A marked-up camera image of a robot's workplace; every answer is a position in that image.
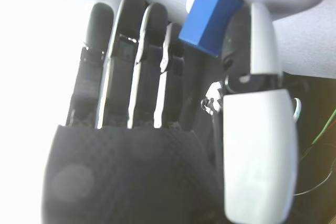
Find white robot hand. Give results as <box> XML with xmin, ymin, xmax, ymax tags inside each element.
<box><xmin>40</xmin><ymin>0</ymin><xmax>300</xmax><ymax>224</ymax></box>

